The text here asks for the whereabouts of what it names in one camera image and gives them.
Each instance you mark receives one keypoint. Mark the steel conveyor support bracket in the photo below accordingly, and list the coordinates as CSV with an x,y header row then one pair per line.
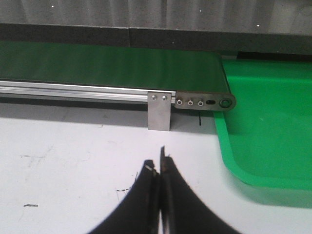
x,y
159,111

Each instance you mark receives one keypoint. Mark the grey pleated curtain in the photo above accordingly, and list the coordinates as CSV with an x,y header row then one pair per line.
x,y
244,16

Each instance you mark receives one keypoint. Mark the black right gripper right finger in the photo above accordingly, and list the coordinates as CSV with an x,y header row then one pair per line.
x,y
182,211

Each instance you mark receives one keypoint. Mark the aluminium conveyor side rail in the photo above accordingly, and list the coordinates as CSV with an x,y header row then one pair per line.
x,y
81,91

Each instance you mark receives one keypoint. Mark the steel conveyor end plate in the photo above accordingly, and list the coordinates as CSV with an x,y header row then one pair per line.
x,y
207,101

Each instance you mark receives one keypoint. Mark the green plastic bin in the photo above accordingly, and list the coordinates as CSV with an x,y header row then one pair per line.
x,y
266,140

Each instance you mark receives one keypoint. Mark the green conveyor belt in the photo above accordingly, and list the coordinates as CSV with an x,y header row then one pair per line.
x,y
113,66

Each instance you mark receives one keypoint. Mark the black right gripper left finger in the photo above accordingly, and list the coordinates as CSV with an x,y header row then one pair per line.
x,y
138,212

